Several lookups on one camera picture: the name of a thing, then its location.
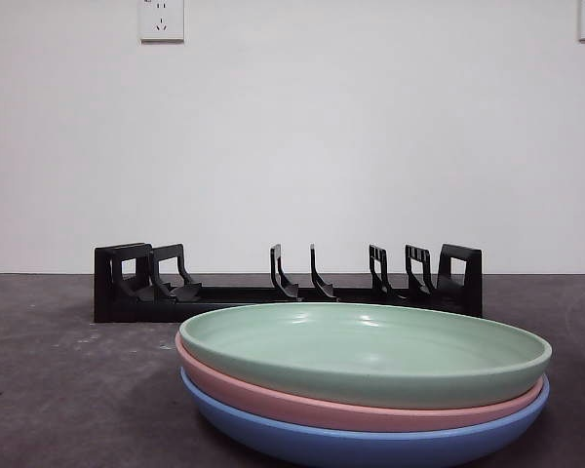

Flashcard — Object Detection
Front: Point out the green round plate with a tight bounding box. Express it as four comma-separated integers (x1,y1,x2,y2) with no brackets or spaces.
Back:
178,301,554,411

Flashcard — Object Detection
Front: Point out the pink round plate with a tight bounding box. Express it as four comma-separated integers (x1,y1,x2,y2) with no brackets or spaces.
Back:
174,332,551,434

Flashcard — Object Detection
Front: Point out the blue round plate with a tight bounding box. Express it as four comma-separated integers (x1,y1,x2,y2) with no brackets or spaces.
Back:
178,366,552,468

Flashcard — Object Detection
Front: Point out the black plate rack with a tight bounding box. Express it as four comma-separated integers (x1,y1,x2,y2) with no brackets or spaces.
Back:
93,242,485,325

